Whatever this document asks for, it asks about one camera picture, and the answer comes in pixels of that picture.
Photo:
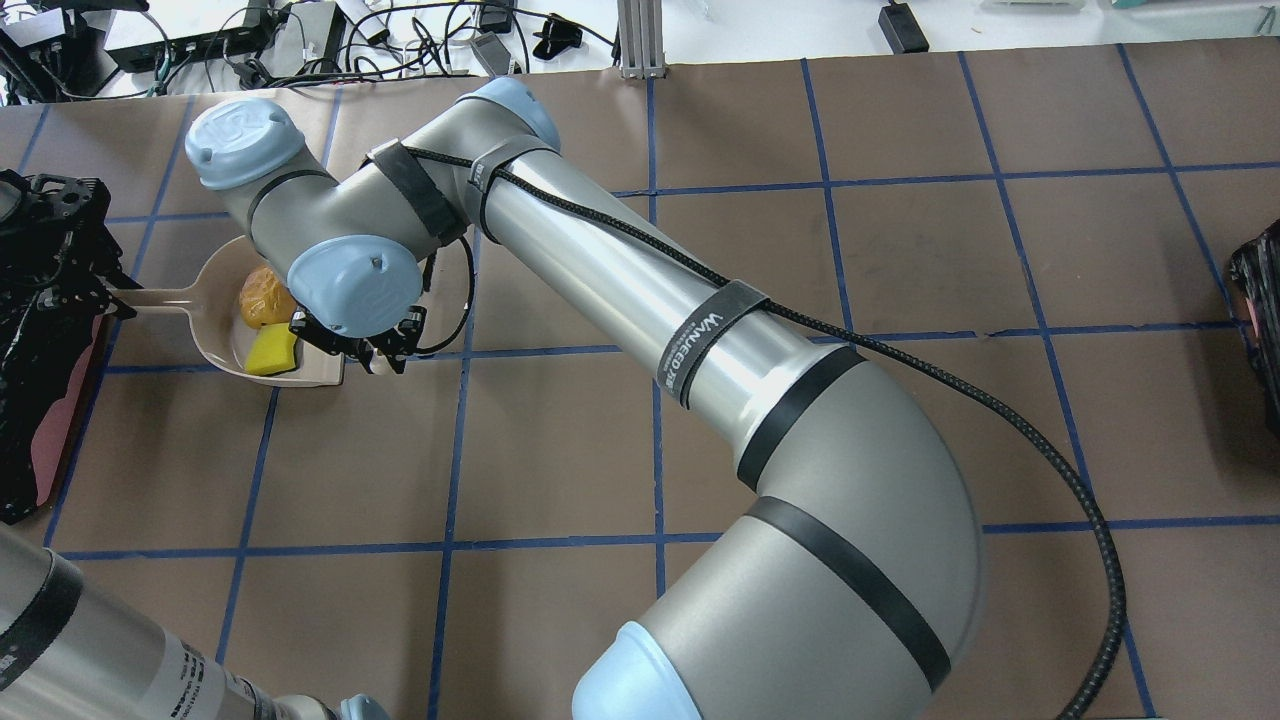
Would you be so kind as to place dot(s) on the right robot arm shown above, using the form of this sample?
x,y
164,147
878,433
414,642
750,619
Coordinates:
x,y
851,585

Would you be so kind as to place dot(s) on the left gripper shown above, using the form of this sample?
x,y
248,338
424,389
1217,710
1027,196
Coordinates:
x,y
83,251

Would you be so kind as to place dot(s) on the aluminium frame post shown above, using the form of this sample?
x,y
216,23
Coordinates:
x,y
639,44

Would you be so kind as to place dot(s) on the black lined bin right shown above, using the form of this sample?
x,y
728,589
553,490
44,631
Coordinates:
x,y
1253,273

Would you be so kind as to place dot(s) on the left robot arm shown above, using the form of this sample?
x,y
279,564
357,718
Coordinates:
x,y
71,650

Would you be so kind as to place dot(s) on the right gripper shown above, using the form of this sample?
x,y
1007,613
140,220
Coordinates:
x,y
322,334

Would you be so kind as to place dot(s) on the yellow sponge piece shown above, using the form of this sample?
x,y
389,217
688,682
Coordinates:
x,y
272,352

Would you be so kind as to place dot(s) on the beige plastic dustpan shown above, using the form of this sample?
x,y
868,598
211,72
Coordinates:
x,y
214,320

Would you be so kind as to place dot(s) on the black lined bin left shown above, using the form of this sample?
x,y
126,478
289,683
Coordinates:
x,y
40,352

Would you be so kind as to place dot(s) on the orange peel trash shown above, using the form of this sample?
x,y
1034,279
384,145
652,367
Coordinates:
x,y
263,299

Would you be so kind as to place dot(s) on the black power adapter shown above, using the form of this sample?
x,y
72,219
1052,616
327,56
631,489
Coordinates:
x,y
901,29

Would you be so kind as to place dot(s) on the black lined bin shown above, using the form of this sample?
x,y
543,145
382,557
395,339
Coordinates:
x,y
40,352
1253,273

